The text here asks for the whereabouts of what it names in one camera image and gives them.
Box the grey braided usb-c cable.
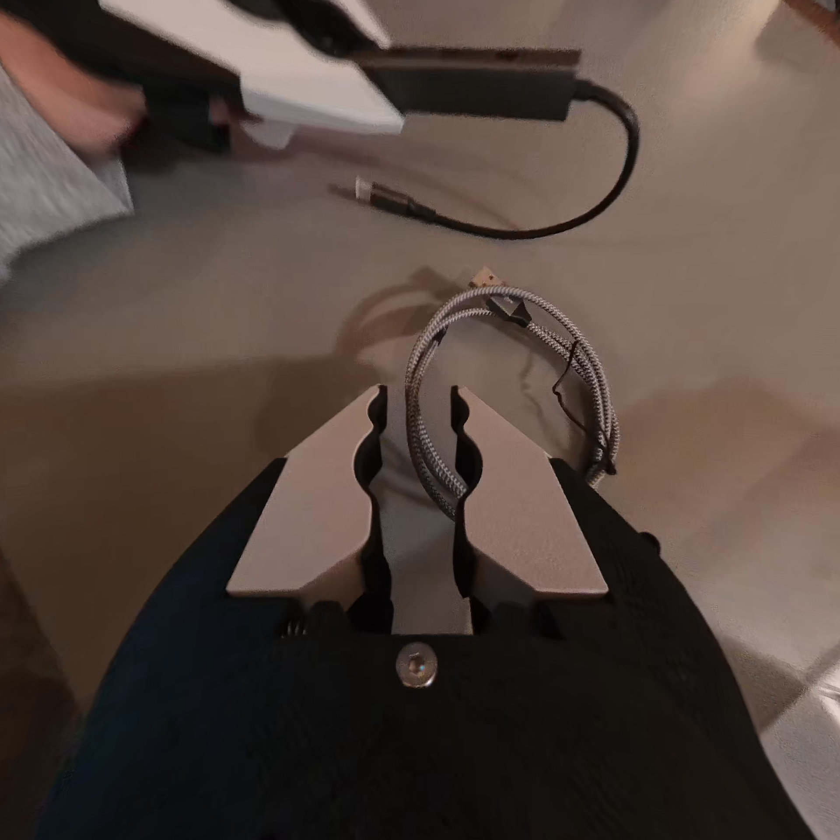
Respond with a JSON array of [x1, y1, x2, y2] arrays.
[[403, 265, 622, 525]]

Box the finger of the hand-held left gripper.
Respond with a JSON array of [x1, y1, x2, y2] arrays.
[[226, 0, 393, 59], [98, 0, 406, 149]]

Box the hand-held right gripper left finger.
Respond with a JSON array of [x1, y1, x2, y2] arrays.
[[226, 384, 395, 635]]

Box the grey adapter with black cable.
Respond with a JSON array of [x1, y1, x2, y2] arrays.
[[327, 77, 641, 241]]

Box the person's left hand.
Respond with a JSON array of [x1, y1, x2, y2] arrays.
[[0, 12, 148, 156]]

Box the grey usb hub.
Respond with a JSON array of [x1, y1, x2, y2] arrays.
[[357, 46, 584, 123]]

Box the black twist tie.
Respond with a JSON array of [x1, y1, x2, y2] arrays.
[[553, 337, 622, 477]]

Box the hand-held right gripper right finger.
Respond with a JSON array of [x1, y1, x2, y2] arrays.
[[450, 385, 611, 635]]

